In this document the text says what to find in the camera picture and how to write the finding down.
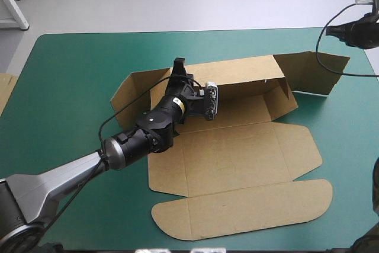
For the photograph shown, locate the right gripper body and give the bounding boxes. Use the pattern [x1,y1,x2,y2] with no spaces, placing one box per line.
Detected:
[345,12,379,50]

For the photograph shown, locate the brown cardboard box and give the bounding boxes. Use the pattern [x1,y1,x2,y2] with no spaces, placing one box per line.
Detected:
[110,50,351,241]

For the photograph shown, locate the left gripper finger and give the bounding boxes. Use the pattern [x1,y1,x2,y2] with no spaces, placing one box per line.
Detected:
[172,56,188,78]

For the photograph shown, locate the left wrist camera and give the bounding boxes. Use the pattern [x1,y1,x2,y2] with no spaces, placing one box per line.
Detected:
[189,81,220,121]

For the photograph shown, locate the white table frame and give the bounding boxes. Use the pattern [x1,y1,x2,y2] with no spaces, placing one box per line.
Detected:
[0,0,30,31]

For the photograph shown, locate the flat cardboard sheet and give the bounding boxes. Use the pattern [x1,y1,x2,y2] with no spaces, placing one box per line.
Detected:
[0,72,18,117]

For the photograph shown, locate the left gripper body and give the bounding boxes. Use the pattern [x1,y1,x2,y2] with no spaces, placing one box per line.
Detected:
[164,72,205,108]

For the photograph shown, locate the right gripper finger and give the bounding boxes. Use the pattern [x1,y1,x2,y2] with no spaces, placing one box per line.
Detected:
[325,23,351,43]

